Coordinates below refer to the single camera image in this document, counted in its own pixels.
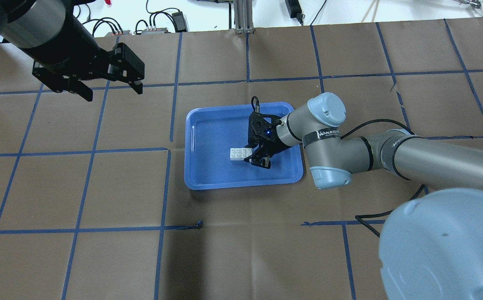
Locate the black cable bundle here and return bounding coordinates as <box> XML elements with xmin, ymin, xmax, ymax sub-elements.
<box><xmin>135</xmin><ymin>0</ymin><xmax>175</xmax><ymax>35</ymax></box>

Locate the black power adapter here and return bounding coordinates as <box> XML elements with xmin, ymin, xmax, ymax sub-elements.
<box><xmin>171</xmin><ymin>11</ymin><xmax>188</xmax><ymax>33</ymax></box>

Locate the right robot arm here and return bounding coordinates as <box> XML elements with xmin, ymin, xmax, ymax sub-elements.
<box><xmin>245</xmin><ymin>92</ymin><xmax>483</xmax><ymax>300</ymax></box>

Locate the blue plastic tray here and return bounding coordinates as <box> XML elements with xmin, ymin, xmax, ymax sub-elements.
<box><xmin>184</xmin><ymin>104</ymin><xmax>304</xmax><ymax>190</ymax></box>

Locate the white block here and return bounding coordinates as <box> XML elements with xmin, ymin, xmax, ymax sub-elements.
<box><xmin>239</xmin><ymin>147</ymin><xmax>253</xmax><ymax>160</ymax></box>
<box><xmin>229</xmin><ymin>148</ymin><xmax>247</xmax><ymax>161</ymax></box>

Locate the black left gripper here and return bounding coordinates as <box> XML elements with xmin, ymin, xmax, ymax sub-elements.
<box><xmin>30</xmin><ymin>21</ymin><xmax>146</xmax><ymax>102</ymax></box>

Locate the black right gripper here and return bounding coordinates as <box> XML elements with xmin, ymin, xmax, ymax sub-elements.
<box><xmin>244</xmin><ymin>112</ymin><xmax>291</xmax><ymax>169</ymax></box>

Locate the aluminium frame post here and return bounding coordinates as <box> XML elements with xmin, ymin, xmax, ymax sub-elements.
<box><xmin>232</xmin><ymin>0</ymin><xmax>254</xmax><ymax>35</ymax></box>

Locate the brown paper table cover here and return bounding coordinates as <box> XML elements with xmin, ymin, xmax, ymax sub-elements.
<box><xmin>0</xmin><ymin>18</ymin><xmax>483</xmax><ymax>300</ymax></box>

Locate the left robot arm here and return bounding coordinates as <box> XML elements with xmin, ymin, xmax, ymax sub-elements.
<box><xmin>0</xmin><ymin>0</ymin><xmax>146</xmax><ymax>101</ymax></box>

